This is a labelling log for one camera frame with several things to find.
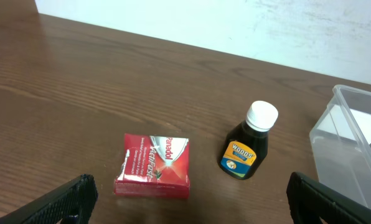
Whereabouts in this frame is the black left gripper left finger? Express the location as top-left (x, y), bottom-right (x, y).
top-left (0, 174), bottom-right (98, 224)

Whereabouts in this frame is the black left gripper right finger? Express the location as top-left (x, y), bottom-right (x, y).
top-left (286, 172), bottom-right (371, 224)

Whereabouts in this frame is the clear plastic container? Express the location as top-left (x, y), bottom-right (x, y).
top-left (309, 85), bottom-right (371, 209)

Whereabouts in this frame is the red Panadol box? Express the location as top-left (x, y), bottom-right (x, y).
top-left (113, 134), bottom-right (190, 198)

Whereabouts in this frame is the dark Woods syrup bottle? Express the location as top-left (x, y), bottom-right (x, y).
top-left (218, 101), bottom-right (279, 180)

